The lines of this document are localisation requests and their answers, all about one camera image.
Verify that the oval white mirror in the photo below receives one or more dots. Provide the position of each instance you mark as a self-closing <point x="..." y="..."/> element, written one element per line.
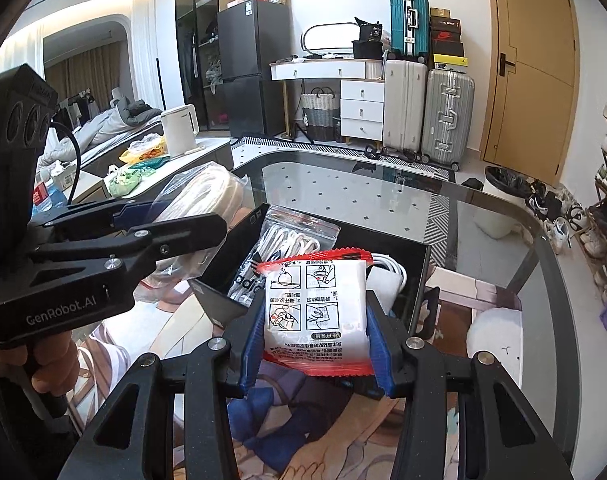
<point x="333" y="40"/>

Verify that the gold shoe box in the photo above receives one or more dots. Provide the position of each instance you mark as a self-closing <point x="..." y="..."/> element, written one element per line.
<point x="443" y="13"/>

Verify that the silver suitcase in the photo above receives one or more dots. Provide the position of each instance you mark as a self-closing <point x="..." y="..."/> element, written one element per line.
<point x="448" y="115"/>

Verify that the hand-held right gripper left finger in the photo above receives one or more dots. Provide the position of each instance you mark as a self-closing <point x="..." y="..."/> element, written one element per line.
<point x="251" y="355"/>

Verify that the black cardboard box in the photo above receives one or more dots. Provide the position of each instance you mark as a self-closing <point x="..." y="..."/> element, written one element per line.
<point x="233" y="255"/>

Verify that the white suitcase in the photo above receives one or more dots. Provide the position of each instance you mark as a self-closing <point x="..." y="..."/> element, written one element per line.
<point x="403" y="105"/>

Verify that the small black bottle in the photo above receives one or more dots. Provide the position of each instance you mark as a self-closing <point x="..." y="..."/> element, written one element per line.
<point x="337" y="130"/>

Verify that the trash bin with black liner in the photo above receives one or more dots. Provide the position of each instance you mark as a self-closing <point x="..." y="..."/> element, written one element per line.
<point x="503" y="200"/>

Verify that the zip bag of white laces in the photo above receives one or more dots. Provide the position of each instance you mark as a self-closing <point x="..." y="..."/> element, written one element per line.
<point x="283" y="240"/>

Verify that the white dresser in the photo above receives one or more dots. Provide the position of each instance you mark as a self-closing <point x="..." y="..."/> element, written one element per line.
<point x="361" y="105"/>

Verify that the dark glass wardrobe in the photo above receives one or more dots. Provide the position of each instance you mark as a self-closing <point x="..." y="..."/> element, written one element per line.
<point x="196" y="45"/>

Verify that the printed table mat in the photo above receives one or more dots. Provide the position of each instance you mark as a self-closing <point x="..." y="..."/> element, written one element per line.
<point x="448" y="330"/>

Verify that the teal suitcase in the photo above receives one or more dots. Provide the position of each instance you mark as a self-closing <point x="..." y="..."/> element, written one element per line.
<point x="408" y="22"/>

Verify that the wooden door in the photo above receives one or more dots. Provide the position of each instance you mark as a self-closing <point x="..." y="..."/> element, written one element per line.
<point x="533" y="70"/>

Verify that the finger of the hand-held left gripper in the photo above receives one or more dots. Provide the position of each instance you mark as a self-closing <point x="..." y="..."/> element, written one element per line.
<point x="133" y="212"/>
<point x="183" y="235"/>

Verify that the bed with grey duvet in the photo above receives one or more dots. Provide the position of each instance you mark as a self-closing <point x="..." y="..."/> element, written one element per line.
<point x="108" y="122"/>

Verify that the red white glue packet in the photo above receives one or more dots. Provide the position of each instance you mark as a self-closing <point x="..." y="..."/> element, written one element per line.
<point x="316" y="310"/>

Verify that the black fridge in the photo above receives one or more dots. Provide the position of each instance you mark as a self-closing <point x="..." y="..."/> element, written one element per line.
<point x="248" y="60"/>

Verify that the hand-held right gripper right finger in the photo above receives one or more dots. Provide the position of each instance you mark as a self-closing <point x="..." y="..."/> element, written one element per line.
<point x="383" y="360"/>

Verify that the woven basket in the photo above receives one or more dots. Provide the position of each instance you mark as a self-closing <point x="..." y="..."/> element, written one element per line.
<point x="321" y="115"/>

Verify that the water bottle red label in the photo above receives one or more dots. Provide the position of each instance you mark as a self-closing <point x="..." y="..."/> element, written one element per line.
<point x="46" y="195"/>

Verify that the black white patterned rug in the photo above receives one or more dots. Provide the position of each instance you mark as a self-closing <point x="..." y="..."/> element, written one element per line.
<point x="333" y="152"/>

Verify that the black bag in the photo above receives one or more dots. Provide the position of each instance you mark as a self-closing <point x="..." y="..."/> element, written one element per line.
<point x="367" y="40"/>

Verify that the white plush toy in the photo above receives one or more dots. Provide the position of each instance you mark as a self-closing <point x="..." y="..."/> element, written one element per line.
<point x="498" y="340"/>

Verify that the pile of black white shoes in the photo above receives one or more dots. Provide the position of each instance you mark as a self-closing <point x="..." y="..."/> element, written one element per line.
<point x="558" y="210"/>

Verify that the green snack bag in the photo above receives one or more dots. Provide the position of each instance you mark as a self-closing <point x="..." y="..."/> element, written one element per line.
<point x="133" y="177"/>

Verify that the yellow orange snack bag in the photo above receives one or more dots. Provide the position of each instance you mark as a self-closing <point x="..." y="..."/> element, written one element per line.
<point x="143" y="149"/>

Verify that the white electric kettle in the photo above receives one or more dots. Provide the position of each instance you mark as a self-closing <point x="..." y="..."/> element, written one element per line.
<point x="178" y="130"/>

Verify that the brown curtain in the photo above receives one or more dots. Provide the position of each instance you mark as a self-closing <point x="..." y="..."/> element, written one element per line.
<point x="83" y="72"/>

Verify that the person's left hand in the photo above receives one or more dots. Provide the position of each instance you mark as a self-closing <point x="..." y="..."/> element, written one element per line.
<point x="48" y="365"/>

